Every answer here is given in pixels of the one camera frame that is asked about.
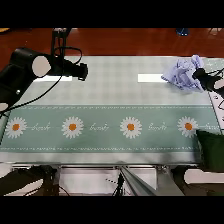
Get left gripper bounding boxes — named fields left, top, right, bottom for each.
left=62, top=59, right=90, bottom=82

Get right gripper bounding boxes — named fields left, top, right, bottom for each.
left=192, top=67, right=215, bottom=92

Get light purple shirt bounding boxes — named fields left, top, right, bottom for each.
left=161, top=54, right=206, bottom=92

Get dark green garment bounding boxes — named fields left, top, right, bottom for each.
left=195, top=129, right=224, bottom=183

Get black cable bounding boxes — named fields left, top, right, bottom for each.
left=105, top=173, right=127, bottom=197
left=203, top=67, right=224, bottom=76
left=0, top=45, right=84, bottom=116

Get silver frame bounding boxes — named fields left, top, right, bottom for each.
left=0, top=161, right=208, bottom=197

